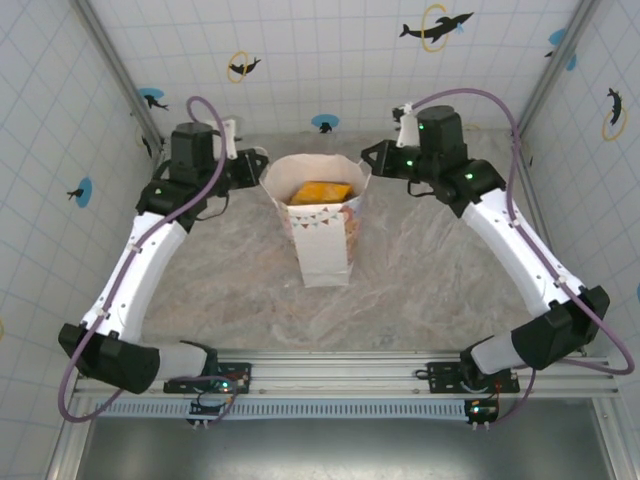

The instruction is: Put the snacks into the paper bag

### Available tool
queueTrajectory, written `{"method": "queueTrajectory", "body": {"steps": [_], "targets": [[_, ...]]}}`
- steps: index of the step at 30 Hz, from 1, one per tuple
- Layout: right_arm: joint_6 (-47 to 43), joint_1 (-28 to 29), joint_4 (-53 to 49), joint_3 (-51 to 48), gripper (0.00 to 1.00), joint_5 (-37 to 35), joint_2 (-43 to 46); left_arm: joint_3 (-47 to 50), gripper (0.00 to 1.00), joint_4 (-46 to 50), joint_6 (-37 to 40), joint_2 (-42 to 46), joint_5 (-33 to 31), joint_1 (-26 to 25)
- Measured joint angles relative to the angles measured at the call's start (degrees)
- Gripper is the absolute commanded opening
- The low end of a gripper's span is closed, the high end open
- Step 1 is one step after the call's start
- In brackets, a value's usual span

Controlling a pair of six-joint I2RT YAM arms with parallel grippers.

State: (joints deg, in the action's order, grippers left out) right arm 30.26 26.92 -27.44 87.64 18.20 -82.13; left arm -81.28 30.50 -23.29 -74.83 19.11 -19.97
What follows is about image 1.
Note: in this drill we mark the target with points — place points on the large orange snack packet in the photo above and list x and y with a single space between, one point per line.
307 194

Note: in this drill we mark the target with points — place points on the cartoon animal paper bag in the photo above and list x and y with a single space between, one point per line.
320 250

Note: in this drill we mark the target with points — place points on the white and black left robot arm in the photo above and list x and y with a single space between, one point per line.
145 270

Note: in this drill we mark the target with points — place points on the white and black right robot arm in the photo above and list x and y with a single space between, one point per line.
505 240

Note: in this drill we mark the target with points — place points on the dolphin blue circle sticker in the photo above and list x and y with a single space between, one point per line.
85 192
557 37
325 121
150 94

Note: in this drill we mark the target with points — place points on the grey metal panel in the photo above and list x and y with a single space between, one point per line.
350 450

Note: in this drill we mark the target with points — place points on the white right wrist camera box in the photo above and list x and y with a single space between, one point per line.
406 127

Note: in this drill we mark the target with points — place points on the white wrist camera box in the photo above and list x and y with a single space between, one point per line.
230 135
406 127

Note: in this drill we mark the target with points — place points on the aluminium side rail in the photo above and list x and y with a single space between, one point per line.
152 167
528 165

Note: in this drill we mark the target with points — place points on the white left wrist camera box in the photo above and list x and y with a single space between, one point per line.
230 135

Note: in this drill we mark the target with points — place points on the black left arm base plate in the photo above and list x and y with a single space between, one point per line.
240 372

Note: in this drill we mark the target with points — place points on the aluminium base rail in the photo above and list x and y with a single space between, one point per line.
340 370

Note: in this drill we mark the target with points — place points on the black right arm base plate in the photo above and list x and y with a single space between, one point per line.
442 372

